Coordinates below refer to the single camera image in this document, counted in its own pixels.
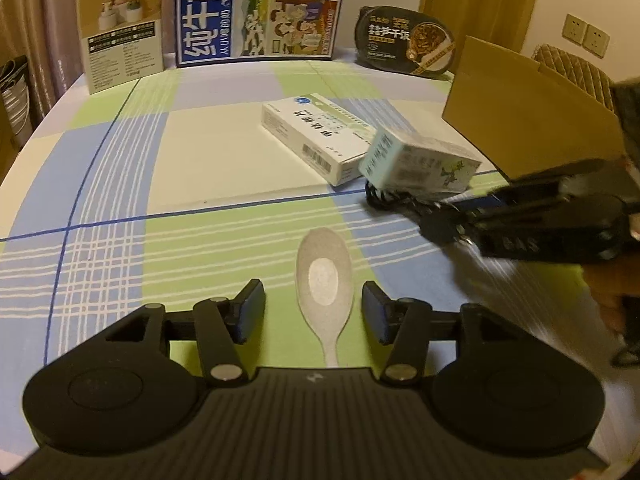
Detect long white green box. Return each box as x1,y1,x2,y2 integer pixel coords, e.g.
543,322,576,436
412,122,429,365
359,128,482,195

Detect white plastic spoon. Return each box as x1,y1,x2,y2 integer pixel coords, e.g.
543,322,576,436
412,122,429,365
295,228,354,368

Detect person right hand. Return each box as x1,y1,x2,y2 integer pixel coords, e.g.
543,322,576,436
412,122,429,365
582,254,640,335

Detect brown cardboard box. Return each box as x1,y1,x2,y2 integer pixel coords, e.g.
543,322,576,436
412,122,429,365
442,36,626,180

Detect white medicine box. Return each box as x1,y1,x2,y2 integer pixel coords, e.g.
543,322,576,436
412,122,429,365
262,93,376,186

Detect checked tablecloth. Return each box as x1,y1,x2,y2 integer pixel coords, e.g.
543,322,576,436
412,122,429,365
1,58,639,470

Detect black instant rice bowl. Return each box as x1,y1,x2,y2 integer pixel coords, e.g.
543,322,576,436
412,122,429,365
354,6,456,78

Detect blue milk carton box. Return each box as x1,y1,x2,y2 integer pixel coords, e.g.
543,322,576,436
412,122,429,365
175,0,342,67

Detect beige photo product box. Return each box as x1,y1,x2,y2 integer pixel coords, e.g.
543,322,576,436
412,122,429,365
76,0,164,94

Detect beige curtain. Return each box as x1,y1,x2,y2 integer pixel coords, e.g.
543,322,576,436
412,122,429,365
1,0,175,122

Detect wall power sockets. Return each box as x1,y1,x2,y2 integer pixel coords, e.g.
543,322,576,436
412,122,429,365
562,14,610,58

